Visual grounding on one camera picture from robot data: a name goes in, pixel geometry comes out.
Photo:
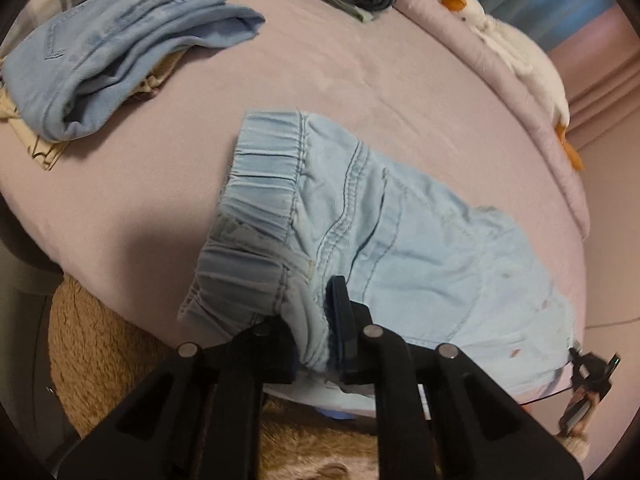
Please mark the white goose plush toy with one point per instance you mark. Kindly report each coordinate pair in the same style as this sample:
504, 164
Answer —
520, 55

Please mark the pink quilt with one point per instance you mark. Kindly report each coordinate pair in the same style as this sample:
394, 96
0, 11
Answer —
450, 45

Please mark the pink bed sheet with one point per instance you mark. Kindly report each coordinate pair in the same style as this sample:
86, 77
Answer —
325, 85

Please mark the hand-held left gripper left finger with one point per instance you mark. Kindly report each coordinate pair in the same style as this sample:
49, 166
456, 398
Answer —
282, 360

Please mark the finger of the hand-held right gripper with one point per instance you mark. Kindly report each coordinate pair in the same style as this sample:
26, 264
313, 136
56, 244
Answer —
576, 364

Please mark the blue jeans pile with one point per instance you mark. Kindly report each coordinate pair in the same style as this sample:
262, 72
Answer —
100, 50

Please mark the beige printed cloth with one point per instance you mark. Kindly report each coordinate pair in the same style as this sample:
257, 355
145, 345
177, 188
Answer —
40, 152

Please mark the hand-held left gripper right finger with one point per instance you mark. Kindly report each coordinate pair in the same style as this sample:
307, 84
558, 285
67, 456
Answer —
342, 330

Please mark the pink curtain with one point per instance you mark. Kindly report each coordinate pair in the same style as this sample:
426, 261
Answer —
600, 100

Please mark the light blue denim pants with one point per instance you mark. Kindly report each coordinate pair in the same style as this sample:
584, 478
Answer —
400, 240

